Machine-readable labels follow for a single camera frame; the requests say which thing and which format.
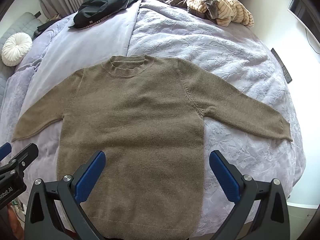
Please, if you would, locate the brown knit sweater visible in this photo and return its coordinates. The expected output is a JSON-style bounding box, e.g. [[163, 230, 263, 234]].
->
[[12, 55, 291, 239]]

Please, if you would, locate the beige striped clothes pile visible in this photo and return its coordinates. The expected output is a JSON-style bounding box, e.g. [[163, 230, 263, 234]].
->
[[157, 0, 254, 28]]

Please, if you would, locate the round white pleated cushion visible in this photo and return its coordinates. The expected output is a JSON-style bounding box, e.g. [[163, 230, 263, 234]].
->
[[1, 33, 33, 67]]

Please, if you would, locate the grey quilted headboard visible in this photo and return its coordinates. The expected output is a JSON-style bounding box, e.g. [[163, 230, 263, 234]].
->
[[0, 12, 43, 102]]

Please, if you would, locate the dark green black garment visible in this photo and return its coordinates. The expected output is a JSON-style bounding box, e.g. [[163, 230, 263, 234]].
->
[[70, 0, 138, 29]]

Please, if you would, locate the lavender bed blanket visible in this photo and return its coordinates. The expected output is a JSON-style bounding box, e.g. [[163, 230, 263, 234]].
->
[[0, 0, 307, 238]]

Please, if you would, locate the curved monitor on wall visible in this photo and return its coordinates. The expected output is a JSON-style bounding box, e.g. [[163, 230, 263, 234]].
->
[[288, 0, 319, 43]]

